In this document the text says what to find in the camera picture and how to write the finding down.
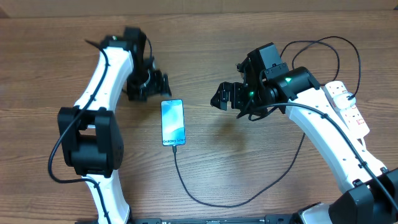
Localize Samsung Galaxy smartphone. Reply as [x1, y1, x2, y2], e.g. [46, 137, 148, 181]
[161, 99, 186, 146]

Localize black USB charging cable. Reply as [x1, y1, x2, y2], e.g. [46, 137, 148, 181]
[172, 35, 362, 209]

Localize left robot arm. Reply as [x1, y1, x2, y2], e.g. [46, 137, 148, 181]
[48, 27, 172, 223]

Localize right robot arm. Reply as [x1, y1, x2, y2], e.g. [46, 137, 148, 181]
[210, 43, 397, 223]

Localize white charger adapter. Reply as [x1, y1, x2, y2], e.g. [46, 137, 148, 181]
[332, 92, 356, 111]

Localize white power strip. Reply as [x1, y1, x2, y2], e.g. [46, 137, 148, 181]
[323, 81, 370, 139]

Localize brown cardboard backdrop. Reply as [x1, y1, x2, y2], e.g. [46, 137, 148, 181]
[1, 0, 397, 18]

